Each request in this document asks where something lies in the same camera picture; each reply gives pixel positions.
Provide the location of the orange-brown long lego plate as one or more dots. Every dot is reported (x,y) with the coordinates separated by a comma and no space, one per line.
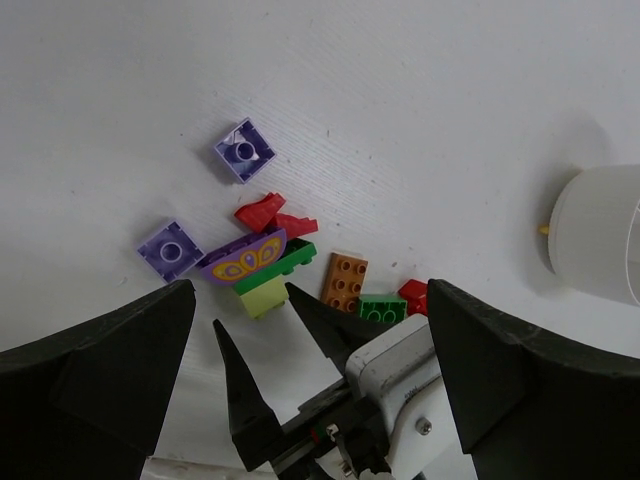
(343,282)

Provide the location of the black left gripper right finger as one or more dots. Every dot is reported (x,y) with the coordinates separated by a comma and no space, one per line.
(529,403)

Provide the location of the lilac square lego brick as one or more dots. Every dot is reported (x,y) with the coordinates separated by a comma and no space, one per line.
(170,252)
(244,150)

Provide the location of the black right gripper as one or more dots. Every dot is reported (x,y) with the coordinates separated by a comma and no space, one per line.
(335,433)

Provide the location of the pale yellow-green lego brick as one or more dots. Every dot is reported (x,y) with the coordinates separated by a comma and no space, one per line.
(265,297)

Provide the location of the white round divided container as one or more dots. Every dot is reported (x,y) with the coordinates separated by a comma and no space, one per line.
(593,239)

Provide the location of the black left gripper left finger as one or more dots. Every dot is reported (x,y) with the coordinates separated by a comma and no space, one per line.
(89,402)

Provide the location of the red long lego brick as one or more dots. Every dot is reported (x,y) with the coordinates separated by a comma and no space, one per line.
(414,292)

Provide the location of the green 2x2 lego brick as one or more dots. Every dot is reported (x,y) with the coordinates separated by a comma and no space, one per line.
(381,308)

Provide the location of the purple curved decorated lego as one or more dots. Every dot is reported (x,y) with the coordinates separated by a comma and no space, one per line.
(243,257)

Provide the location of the red curved lego piece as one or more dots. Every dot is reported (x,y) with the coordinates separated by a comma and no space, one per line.
(257,215)
(293,226)

